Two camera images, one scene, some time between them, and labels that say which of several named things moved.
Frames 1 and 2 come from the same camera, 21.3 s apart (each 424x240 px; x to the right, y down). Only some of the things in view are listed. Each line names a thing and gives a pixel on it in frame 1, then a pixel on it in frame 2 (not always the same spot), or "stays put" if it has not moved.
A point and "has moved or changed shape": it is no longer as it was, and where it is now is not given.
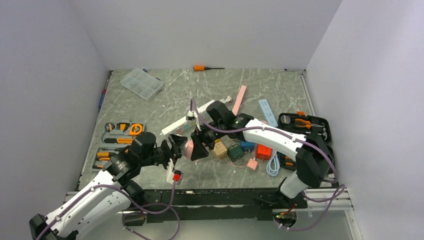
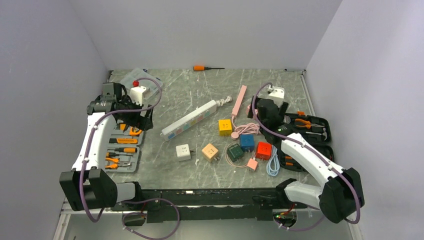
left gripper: [175, 151] → [144, 123]
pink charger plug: [252, 165] stays put
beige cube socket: [220, 150] has moved or changed shape
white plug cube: [190, 115] → [278, 94]
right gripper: [200, 142] → [282, 109]
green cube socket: [234, 152] stays put
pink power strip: [239, 100] stays put
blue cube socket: [247, 146] stays put
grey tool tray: [116, 136] stays put
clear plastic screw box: [142, 83] stays put
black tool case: [304, 124] stays put
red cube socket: [263, 153] stays put
